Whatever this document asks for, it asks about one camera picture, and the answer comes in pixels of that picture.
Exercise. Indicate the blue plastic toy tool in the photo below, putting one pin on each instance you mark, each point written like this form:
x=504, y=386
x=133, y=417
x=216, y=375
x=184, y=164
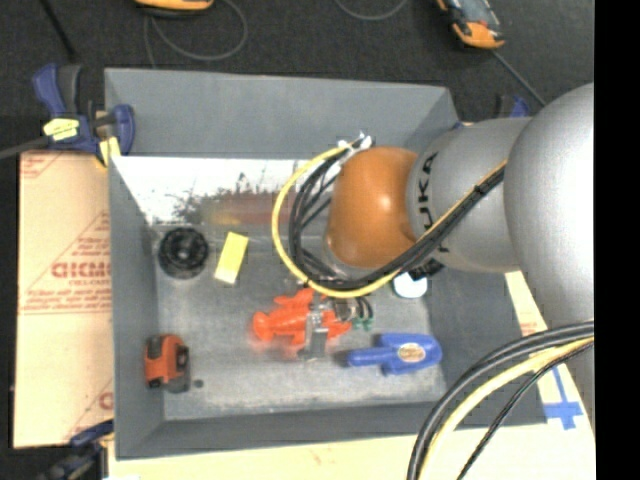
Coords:
x=395, y=352

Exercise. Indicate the black ribbed round wheel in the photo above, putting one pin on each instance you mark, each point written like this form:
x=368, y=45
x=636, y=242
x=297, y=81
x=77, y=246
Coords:
x=183, y=253

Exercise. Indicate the black cylinder on white bracket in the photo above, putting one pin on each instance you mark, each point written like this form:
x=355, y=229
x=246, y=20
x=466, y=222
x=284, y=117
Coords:
x=410, y=286

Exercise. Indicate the yellow sponge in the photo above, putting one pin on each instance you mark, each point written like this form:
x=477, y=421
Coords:
x=232, y=258

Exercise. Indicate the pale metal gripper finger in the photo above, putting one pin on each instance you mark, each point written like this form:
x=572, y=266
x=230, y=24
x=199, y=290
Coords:
x=315, y=344
x=317, y=317

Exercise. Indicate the grey metal bin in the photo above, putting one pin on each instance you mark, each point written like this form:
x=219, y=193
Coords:
x=225, y=113

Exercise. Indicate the orange and black tape measure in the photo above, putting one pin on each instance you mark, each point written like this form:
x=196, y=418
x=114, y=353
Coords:
x=165, y=363

